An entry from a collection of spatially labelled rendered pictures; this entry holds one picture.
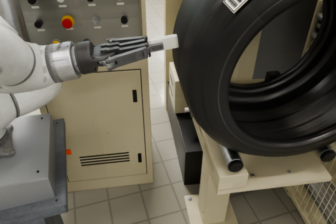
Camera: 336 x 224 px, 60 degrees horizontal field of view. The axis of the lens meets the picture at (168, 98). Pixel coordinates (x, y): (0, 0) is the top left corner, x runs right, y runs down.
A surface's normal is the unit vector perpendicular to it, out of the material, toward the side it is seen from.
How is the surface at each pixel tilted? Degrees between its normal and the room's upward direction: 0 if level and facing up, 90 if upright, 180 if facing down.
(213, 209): 90
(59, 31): 90
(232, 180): 90
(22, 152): 5
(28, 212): 0
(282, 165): 0
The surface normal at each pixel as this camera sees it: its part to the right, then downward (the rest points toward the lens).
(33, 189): 0.30, 0.55
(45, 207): 0.00, -0.82
